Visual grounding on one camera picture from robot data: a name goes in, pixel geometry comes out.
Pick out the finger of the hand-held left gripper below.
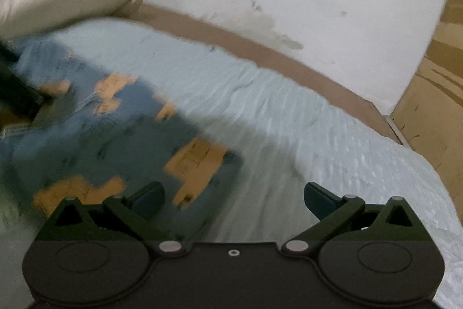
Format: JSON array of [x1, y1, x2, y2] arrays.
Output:
[[0, 40, 55, 118]]

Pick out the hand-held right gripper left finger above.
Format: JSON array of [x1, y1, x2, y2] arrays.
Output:
[[38, 182, 187, 257]]

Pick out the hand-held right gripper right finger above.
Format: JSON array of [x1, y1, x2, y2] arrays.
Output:
[[281, 181, 433, 256]]

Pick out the blue pants with orange cars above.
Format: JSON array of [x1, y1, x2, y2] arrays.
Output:
[[0, 37, 244, 220]]

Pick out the light blue striped blanket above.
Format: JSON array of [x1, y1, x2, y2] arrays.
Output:
[[0, 17, 463, 309]]

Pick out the plywood wall panel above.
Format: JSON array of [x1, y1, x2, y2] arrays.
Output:
[[391, 0, 463, 203]]

